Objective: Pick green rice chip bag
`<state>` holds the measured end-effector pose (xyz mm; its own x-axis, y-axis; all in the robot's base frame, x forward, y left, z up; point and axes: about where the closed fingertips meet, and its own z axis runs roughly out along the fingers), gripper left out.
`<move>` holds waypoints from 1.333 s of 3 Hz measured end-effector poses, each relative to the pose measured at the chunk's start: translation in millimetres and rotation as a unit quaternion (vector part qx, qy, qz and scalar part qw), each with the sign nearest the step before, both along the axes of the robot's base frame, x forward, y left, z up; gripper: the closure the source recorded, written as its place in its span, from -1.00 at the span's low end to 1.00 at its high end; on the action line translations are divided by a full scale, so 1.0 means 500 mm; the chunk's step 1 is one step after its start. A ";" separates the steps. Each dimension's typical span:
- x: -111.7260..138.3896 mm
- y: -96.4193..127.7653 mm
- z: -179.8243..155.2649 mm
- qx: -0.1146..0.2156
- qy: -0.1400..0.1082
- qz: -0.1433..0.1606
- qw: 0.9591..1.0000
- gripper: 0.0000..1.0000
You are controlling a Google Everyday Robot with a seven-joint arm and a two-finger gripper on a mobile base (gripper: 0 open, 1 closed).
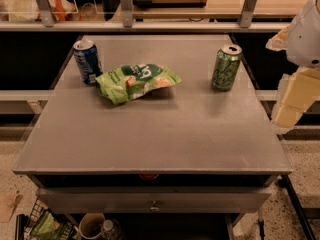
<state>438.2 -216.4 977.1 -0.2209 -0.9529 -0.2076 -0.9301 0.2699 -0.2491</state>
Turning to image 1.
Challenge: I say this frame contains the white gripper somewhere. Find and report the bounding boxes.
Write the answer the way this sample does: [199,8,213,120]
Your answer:
[265,0,320,128]

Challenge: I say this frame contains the green rice chip bag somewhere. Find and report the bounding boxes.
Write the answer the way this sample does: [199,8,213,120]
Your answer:
[96,64,181,105]

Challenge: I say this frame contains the orange white bag on shelf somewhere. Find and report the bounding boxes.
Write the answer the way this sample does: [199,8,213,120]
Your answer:
[7,0,77,22]

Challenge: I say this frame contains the green snack bag in basket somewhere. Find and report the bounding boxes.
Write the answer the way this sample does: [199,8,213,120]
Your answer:
[29,210,75,240]

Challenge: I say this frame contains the green soda can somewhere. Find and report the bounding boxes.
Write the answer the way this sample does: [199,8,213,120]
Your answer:
[211,44,242,91]

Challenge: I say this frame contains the blue soda can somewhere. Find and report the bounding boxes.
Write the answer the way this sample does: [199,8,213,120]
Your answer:
[73,39,102,85]

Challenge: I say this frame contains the plastic bottle under table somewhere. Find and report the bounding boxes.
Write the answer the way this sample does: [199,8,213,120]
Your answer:
[101,219,124,240]

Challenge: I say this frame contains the metal shelf railing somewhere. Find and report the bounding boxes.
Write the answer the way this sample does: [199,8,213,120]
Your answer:
[0,14,289,33]

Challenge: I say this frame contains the paper cup under table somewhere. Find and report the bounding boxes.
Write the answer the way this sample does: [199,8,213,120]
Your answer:
[79,213,105,240]

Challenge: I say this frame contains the grey drawer with knob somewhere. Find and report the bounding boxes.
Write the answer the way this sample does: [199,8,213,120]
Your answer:
[37,187,271,214]

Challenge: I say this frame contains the black wire basket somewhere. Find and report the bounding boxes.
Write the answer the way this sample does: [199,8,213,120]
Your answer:
[14,199,45,240]

